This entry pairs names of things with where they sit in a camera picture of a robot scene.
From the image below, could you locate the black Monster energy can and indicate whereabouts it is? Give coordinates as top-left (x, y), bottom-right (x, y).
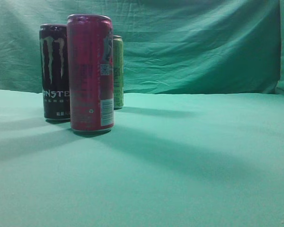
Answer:
top-left (39, 24), bottom-right (70, 122)

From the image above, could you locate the pink slim drink can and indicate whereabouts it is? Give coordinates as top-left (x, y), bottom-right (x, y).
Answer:
top-left (67, 14), bottom-right (114, 133)

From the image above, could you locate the green slim drink can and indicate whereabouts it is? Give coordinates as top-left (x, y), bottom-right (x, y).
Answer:
top-left (113, 35), bottom-right (124, 110)

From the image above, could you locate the green backdrop cloth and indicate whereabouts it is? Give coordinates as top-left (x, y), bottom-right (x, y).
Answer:
top-left (0, 0), bottom-right (281, 94)

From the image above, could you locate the green table cloth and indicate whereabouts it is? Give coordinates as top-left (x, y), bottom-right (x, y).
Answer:
top-left (0, 90), bottom-right (284, 227)

